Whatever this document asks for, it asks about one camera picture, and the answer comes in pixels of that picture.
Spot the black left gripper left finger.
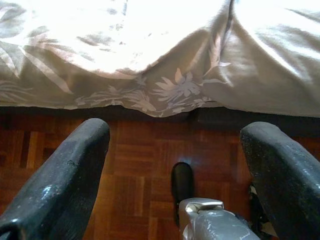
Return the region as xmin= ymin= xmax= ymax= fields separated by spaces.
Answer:
xmin=0 ymin=117 xmax=111 ymax=240

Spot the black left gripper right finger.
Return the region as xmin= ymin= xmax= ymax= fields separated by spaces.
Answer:
xmin=241 ymin=122 xmax=320 ymax=240

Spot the silver left robot leg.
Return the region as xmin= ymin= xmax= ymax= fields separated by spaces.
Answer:
xmin=170 ymin=161 xmax=266 ymax=240

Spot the dark bed base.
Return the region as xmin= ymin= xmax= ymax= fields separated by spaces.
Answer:
xmin=0 ymin=104 xmax=320 ymax=138

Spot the beige floral bed sheet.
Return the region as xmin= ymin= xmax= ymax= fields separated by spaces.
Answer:
xmin=0 ymin=0 xmax=320 ymax=118

